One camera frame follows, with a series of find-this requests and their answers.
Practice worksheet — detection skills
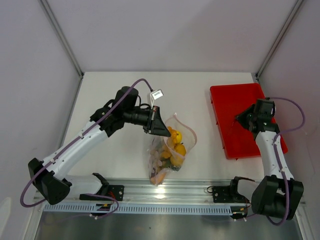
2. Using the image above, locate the left aluminium frame post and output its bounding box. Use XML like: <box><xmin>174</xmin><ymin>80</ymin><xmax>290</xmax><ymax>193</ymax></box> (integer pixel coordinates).
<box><xmin>38</xmin><ymin>0</ymin><xmax>84</xmax><ymax>78</ymax></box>

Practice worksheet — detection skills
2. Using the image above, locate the yellow toy ginger root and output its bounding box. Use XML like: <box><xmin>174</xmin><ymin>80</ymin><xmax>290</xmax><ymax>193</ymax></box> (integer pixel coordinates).
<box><xmin>161</xmin><ymin>126</ymin><xmax>177</xmax><ymax>159</ymax></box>

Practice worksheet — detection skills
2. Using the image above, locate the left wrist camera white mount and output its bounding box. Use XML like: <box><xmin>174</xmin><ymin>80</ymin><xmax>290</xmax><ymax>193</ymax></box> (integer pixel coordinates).
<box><xmin>149</xmin><ymin>89</ymin><xmax>164</xmax><ymax>107</ymax></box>

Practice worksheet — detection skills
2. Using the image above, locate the red plastic tray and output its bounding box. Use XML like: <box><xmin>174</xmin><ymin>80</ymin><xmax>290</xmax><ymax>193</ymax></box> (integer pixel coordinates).
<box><xmin>209</xmin><ymin>82</ymin><xmax>288</xmax><ymax>161</ymax></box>

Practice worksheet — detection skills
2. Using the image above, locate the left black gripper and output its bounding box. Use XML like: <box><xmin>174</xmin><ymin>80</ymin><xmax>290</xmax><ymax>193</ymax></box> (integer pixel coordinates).
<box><xmin>123</xmin><ymin>105</ymin><xmax>171</xmax><ymax>138</ymax></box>

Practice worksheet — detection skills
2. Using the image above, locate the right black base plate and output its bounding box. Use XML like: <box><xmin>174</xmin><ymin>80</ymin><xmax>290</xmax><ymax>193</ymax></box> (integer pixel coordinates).
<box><xmin>206</xmin><ymin>186</ymin><xmax>250</xmax><ymax>204</ymax></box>

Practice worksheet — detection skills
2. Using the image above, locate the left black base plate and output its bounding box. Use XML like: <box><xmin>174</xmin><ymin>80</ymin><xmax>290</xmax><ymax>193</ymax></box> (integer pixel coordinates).
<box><xmin>79</xmin><ymin>185</ymin><xmax>125</xmax><ymax>201</ymax></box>

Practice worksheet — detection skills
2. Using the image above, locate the longan bunch with leaves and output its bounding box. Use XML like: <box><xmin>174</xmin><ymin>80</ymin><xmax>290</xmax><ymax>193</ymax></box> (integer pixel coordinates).
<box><xmin>148</xmin><ymin>146</ymin><xmax>185</xmax><ymax>174</ymax></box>

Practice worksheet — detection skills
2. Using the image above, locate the aluminium frame post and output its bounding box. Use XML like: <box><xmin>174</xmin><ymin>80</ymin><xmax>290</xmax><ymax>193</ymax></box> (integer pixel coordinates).
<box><xmin>38</xmin><ymin>0</ymin><xmax>84</xmax><ymax>78</ymax></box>
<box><xmin>254</xmin><ymin>0</ymin><xmax>307</xmax><ymax>83</ymax></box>

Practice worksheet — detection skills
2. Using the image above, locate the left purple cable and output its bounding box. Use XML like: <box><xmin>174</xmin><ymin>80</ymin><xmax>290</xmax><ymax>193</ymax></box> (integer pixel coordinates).
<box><xmin>19</xmin><ymin>78</ymin><xmax>155</xmax><ymax>208</ymax></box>

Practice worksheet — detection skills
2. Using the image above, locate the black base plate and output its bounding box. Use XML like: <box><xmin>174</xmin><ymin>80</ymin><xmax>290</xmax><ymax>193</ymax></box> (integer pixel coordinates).
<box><xmin>79</xmin><ymin>185</ymin><xmax>125</xmax><ymax>201</ymax></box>
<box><xmin>206</xmin><ymin>186</ymin><xmax>250</xmax><ymax>204</ymax></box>

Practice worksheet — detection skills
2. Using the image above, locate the right aluminium frame post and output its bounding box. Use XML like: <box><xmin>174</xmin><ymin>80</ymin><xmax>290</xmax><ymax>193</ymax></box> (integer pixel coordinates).
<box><xmin>254</xmin><ymin>0</ymin><xmax>307</xmax><ymax>83</ymax></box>

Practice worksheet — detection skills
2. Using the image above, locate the small yellow toy mango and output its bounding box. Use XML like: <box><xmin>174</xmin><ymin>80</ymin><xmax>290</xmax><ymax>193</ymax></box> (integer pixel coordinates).
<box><xmin>174</xmin><ymin>143</ymin><xmax>187</xmax><ymax>159</ymax></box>

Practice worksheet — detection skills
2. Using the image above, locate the aluminium mounting rail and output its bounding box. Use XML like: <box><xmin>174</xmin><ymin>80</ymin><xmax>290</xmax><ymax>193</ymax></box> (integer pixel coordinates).
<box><xmin>33</xmin><ymin>176</ymin><xmax>307</xmax><ymax>206</ymax></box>

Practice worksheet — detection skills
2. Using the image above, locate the white slotted cable duct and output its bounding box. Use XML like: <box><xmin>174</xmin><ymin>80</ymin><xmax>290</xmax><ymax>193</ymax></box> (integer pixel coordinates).
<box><xmin>43</xmin><ymin>202</ymin><xmax>233</xmax><ymax>216</ymax></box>

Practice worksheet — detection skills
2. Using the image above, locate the toy ham slice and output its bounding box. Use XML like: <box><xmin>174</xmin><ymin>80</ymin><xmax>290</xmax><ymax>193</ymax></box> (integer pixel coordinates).
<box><xmin>149</xmin><ymin>171</ymin><xmax>167</xmax><ymax>186</ymax></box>

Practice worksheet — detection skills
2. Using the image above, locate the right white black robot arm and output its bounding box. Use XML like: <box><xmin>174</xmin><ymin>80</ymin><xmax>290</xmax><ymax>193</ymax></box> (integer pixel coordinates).
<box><xmin>228</xmin><ymin>97</ymin><xmax>304</xmax><ymax>226</ymax></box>

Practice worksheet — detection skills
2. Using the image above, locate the clear pink zip top bag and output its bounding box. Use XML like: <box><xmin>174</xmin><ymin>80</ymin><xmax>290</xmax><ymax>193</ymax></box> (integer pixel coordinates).
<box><xmin>147</xmin><ymin>113</ymin><xmax>198</xmax><ymax>186</ymax></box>

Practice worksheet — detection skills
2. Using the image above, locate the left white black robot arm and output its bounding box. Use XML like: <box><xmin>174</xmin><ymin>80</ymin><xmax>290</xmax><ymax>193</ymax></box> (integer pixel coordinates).
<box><xmin>27</xmin><ymin>86</ymin><xmax>171</xmax><ymax>205</ymax></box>

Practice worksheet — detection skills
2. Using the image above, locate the yellow toy pepper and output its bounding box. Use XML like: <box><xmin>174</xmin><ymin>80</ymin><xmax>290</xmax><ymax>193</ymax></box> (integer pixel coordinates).
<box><xmin>172</xmin><ymin>130</ymin><xmax>183</xmax><ymax>145</ymax></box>

